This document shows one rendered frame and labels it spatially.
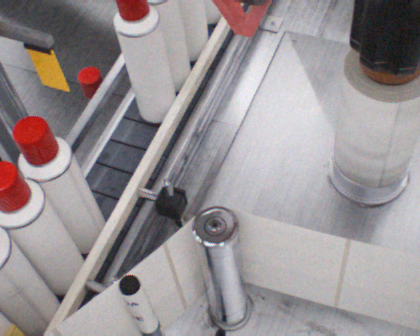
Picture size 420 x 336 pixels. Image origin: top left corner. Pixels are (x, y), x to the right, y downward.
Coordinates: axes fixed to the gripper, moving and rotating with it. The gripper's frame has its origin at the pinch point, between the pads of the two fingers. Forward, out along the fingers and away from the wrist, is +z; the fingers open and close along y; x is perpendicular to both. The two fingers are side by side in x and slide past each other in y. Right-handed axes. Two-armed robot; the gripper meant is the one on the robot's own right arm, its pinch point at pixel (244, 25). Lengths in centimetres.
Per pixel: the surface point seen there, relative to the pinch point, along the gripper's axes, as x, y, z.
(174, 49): 16.3, 15.6, 22.6
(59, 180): 15.6, -9.4, 15.8
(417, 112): -13.4, 9.1, 15.2
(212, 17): 17.3, 28.5, 28.9
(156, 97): 16.5, 9.9, 25.4
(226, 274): -2.3, -11.8, 17.8
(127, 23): 18.2, 10.1, 14.0
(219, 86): 12.9, 19.9, 32.8
